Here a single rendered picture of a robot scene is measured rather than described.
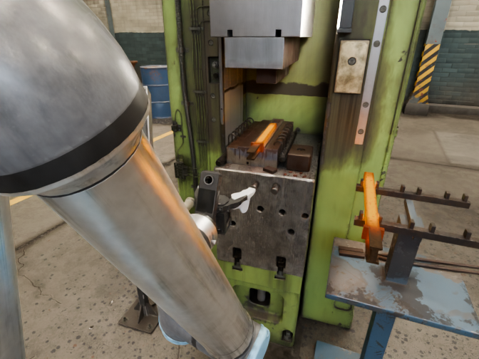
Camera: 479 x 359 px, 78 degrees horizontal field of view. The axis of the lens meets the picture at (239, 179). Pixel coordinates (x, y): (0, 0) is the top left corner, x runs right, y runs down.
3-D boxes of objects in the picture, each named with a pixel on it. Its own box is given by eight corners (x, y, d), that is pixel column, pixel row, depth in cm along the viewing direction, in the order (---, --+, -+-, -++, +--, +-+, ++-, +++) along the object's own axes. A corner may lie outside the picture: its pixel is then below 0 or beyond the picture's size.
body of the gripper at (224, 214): (206, 217, 80) (186, 244, 69) (204, 189, 76) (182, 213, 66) (233, 222, 78) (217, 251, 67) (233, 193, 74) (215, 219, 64)
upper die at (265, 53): (282, 69, 97) (284, 37, 93) (224, 68, 103) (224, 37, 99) (298, 60, 134) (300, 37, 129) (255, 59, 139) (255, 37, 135)
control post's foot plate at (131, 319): (152, 335, 151) (150, 323, 147) (115, 325, 156) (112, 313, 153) (173, 303, 169) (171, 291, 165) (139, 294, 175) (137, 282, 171)
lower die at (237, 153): (276, 169, 113) (277, 147, 109) (227, 162, 118) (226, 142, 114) (292, 137, 149) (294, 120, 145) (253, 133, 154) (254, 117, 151)
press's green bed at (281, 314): (293, 350, 144) (301, 277, 123) (220, 330, 154) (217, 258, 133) (305, 272, 191) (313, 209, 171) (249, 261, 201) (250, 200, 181)
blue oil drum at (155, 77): (165, 120, 539) (159, 68, 501) (139, 117, 561) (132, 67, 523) (183, 113, 588) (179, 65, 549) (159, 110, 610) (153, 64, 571)
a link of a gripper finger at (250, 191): (254, 204, 83) (227, 215, 78) (254, 185, 80) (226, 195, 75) (261, 209, 81) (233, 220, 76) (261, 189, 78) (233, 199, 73)
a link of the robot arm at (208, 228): (169, 220, 62) (212, 228, 59) (179, 209, 66) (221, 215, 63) (173, 254, 65) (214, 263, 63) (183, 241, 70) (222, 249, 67)
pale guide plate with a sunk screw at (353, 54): (360, 93, 104) (369, 40, 97) (333, 92, 107) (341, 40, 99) (360, 92, 106) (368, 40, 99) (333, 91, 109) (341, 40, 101)
